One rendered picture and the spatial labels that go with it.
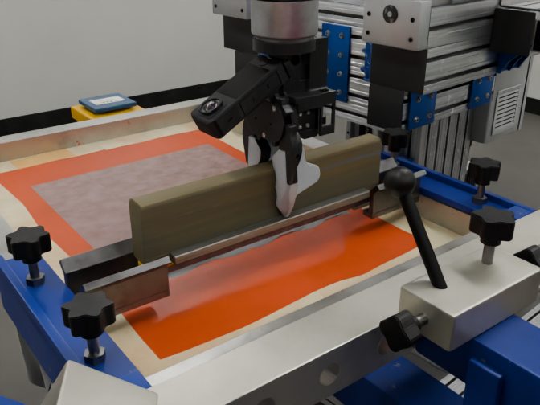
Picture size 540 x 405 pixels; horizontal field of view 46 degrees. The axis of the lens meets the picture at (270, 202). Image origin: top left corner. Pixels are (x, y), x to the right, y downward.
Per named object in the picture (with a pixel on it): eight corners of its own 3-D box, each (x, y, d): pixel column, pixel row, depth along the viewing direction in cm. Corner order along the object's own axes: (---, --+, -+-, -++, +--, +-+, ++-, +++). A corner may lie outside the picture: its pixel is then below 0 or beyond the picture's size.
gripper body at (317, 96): (336, 138, 77) (340, 37, 71) (280, 153, 72) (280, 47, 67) (296, 122, 82) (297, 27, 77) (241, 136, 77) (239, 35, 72)
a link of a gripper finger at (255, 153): (293, 195, 84) (302, 133, 79) (257, 207, 81) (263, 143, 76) (280, 185, 86) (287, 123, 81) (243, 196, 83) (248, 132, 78)
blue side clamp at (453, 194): (348, 192, 105) (350, 153, 102) (370, 185, 108) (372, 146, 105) (505, 267, 83) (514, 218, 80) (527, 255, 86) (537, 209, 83)
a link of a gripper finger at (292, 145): (306, 184, 74) (299, 108, 71) (296, 187, 73) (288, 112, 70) (281, 177, 77) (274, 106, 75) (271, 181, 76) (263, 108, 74)
